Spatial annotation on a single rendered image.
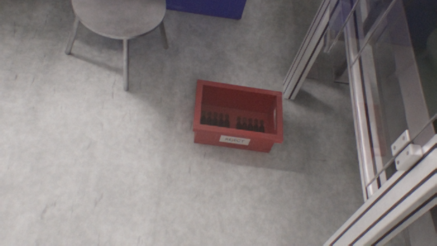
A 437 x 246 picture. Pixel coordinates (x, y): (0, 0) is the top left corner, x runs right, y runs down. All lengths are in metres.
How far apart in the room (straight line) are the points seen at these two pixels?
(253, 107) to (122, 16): 0.55
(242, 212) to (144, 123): 0.45
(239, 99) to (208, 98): 0.11
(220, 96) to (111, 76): 0.40
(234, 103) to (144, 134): 0.34
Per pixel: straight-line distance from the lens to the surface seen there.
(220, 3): 2.15
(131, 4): 1.84
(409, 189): 1.07
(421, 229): 1.71
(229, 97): 1.88
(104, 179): 1.75
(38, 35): 2.08
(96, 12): 1.81
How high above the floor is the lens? 1.57
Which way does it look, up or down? 55 degrees down
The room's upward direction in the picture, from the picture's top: 19 degrees clockwise
